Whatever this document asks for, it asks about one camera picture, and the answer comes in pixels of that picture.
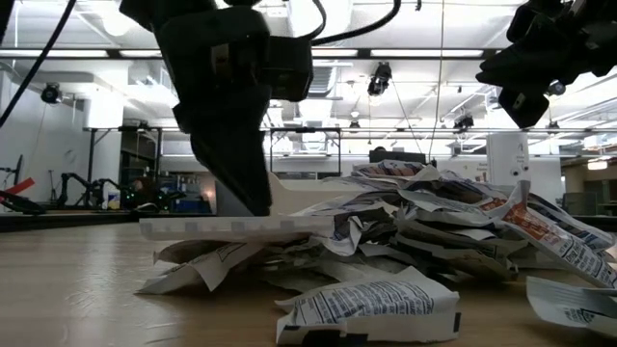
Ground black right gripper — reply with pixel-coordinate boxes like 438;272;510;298
474;0;617;129

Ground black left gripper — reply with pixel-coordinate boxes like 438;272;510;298
157;5;274;217

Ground long white packet strip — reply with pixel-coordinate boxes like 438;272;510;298
138;215;336;243

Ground white packet dense text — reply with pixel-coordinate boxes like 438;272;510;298
275;266;463;346

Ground dark translucent plastic bin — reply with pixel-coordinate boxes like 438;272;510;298
215;180;252;218

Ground white square column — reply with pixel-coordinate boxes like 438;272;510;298
485;132;530;187

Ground black background machine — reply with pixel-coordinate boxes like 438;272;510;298
120;185;177;213

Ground LED light bar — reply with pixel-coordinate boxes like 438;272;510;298
370;48;485;58
0;48;110;58
312;48;359;58
119;48;163;58

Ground white plastic bin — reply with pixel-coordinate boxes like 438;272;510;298
268;172;372;219

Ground dark shaded packet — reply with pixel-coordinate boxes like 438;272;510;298
414;176;505;204

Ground packet dark blue print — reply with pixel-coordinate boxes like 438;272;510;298
527;191;617;254

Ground black background monitor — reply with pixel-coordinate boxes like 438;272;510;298
368;147;428;165

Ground white packet fine text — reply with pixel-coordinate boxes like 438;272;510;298
397;188;508;228

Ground packet blue red print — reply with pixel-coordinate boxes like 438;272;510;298
351;159;430;178

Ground red background object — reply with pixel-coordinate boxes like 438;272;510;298
0;176;36;200

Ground white packet small logo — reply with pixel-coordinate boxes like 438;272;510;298
524;277;617;338

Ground black rectangular rig frame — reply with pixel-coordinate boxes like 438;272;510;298
268;126;343;174

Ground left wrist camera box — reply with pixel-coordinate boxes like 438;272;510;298
269;36;315;103

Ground thin hanging cable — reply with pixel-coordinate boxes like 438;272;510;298
427;0;445;163

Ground tall black rig frame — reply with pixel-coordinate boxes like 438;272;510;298
82;125;164;208

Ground black aluminium table frame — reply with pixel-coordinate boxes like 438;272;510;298
0;210;617;233

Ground round ceiling air duct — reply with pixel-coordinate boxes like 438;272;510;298
288;0;356;47

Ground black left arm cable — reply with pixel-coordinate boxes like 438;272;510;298
0;0;402;127

